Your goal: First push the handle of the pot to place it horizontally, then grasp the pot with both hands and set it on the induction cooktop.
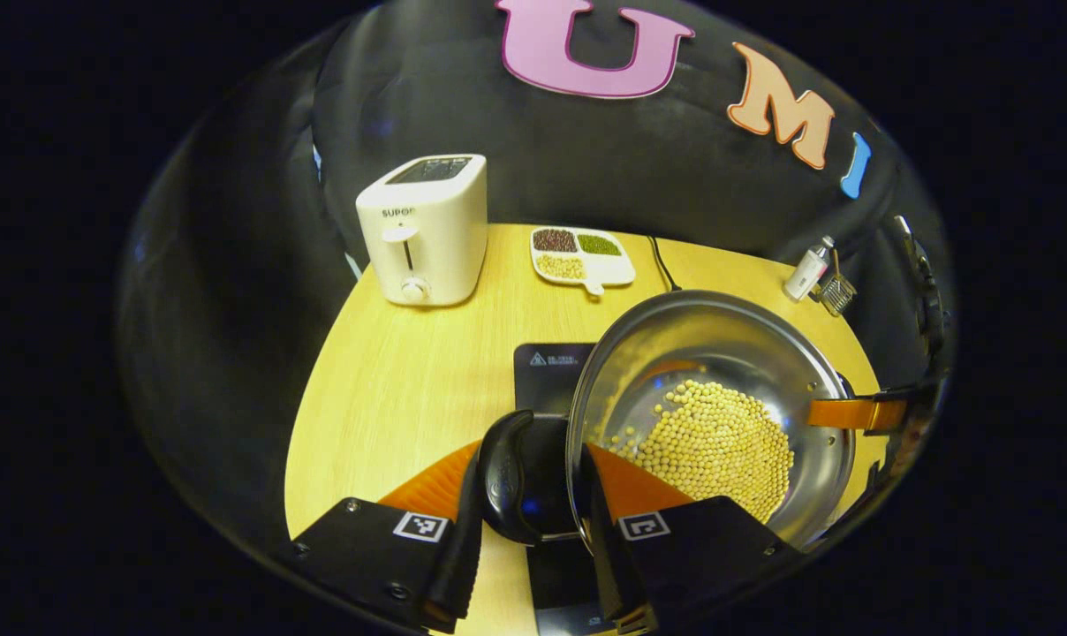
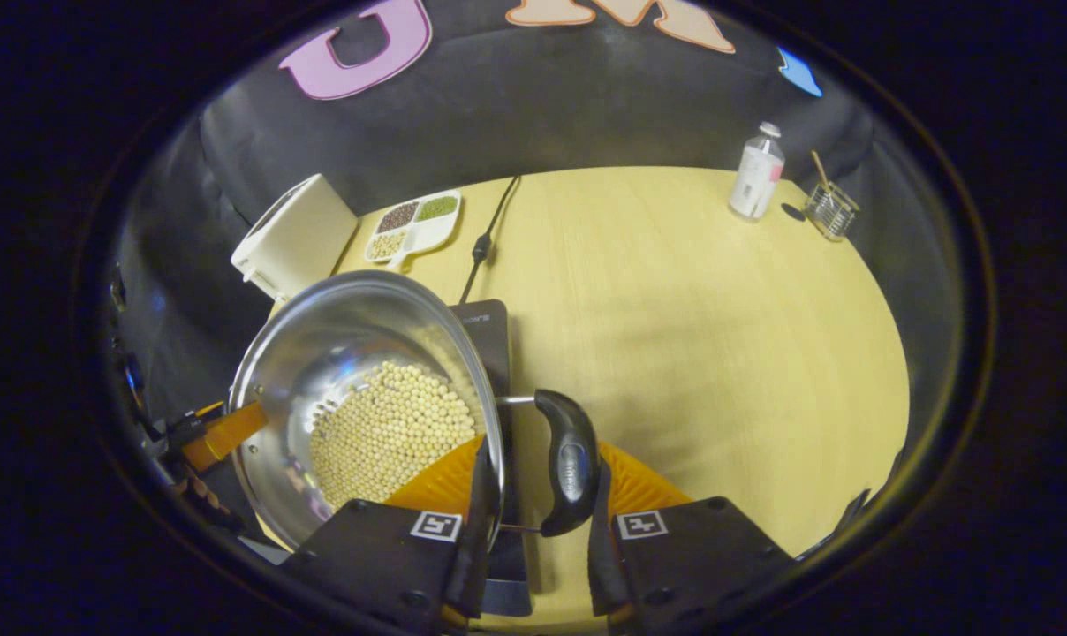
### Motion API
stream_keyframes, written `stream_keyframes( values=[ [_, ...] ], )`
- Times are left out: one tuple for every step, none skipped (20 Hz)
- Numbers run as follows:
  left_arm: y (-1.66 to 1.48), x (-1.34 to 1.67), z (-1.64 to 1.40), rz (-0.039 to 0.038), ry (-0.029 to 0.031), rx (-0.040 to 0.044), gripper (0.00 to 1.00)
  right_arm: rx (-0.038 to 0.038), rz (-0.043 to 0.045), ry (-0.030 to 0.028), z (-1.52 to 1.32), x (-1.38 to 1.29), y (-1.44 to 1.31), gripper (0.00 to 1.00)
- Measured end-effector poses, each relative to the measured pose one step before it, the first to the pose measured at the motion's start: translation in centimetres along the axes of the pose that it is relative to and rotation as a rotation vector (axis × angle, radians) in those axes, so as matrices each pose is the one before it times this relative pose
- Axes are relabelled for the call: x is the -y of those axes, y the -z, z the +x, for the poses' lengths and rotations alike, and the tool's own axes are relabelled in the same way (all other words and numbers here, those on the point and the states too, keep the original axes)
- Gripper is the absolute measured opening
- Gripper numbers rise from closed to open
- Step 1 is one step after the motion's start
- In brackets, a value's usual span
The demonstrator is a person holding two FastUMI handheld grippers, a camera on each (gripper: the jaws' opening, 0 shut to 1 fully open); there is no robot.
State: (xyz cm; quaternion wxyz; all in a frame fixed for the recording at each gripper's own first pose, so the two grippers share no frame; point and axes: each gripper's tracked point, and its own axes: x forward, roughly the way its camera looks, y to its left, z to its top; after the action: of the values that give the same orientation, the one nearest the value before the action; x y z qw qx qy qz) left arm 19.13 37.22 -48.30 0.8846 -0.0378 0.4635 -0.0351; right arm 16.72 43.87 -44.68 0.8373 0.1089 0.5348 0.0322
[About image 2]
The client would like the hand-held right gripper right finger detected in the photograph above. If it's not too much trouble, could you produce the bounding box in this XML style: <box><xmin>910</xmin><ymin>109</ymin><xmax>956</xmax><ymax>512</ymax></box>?
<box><xmin>586</xmin><ymin>442</ymin><xmax>795</xmax><ymax>632</ymax></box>

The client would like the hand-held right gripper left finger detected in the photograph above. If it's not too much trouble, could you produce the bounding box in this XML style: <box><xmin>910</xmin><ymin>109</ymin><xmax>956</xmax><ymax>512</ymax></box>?
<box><xmin>282</xmin><ymin>435</ymin><xmax>499</xmax><ymax>632</ymax></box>

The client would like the stainless steel pot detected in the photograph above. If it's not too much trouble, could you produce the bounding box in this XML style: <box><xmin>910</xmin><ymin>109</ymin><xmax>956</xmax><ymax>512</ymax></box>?
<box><xmin>229</xmin><ymin>269</ymin><xmax>602</xmax><ymax>550</ymax></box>

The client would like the black induction cooktop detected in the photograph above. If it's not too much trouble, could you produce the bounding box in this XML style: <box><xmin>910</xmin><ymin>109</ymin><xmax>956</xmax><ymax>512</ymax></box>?
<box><xmin>450</xmin><ymin>299</ymin><xmax>534</xmax><ymax>619</ymax></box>

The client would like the pile of soybeans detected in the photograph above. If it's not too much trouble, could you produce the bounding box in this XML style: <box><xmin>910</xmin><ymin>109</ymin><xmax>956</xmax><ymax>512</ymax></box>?
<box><xmin>308</xmin><ymin>360</ymin><xmax>483</xmax><ymax>511</ymax></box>

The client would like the white toaster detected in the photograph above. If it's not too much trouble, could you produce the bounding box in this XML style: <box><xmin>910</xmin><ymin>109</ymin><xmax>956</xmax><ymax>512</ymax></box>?
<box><xmin>231</xmin><ymin>173</ymin><xmax>359</xmax><ymax>306</ymax></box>

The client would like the white divided bean plate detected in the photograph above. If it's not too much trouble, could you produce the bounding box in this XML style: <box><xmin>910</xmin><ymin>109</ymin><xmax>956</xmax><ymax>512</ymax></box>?
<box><xmin>363</xmin><ymin>190</ymin><xmax>462</xmax><ymax>270</ymax></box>

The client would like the glass cup with stick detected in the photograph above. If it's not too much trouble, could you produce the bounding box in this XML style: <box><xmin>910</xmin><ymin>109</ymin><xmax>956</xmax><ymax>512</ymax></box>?
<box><xmin>803</xmin><ymin>150</ymin><xmax>859</xmax><ymax>242</ymax></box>

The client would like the clear plastic bottle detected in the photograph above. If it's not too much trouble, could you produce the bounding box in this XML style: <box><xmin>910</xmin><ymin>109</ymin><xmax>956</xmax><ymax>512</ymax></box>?
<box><xmin>730</xmin><ymin>122</ymin><xmax>786</xmax><ymax>222</ymax></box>

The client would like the black power cable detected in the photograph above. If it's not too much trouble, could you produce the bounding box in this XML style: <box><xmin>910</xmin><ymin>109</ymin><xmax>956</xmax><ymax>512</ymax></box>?
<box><xmin>458</xmin><ymin>175</ymin><xmax>522</xmax><ymax>306</ymax></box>

